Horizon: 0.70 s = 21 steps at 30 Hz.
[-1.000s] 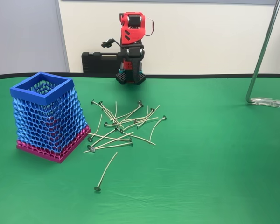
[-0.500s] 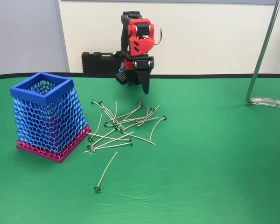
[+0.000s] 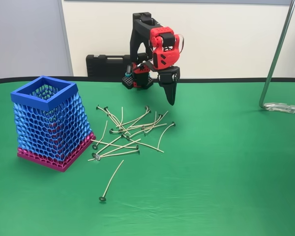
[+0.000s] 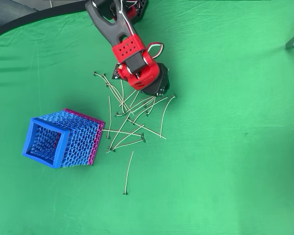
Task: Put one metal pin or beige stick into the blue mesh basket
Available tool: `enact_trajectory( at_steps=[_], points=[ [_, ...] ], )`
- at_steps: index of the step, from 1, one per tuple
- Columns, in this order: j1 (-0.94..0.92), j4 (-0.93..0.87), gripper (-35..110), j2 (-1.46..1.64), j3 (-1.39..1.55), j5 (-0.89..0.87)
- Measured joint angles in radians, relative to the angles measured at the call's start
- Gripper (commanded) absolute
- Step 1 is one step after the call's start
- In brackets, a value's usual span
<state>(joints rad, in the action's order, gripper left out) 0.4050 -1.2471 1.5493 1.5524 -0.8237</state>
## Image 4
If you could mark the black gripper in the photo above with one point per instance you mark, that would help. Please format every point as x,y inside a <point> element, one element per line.
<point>159,86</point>

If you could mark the candle wick with metal base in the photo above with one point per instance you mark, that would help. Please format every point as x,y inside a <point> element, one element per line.
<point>134,131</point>
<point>110,117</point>
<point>95,73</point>
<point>127,99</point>
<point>122,132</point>
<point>156,134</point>
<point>129,143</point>
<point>104,74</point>
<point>122,95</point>
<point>116,135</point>
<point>144,105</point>
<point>117,114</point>
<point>161,99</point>
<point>134,99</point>
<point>129,171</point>
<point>162,120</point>

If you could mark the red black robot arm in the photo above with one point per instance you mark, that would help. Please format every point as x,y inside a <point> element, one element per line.
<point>112,27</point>

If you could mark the blue purple lattice basket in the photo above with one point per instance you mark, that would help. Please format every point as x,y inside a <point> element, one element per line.
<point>80,137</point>

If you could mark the green cloth with black rim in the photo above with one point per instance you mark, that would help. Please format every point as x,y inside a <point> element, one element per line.
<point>210,147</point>

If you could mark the person's dark jeans leg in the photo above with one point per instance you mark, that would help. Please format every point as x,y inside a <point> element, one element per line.
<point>9,11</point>

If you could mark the black gripper camera bracket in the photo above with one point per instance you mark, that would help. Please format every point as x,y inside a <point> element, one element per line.
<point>116,72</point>

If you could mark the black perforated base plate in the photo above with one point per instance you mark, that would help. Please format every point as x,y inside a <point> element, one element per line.
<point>142,9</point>

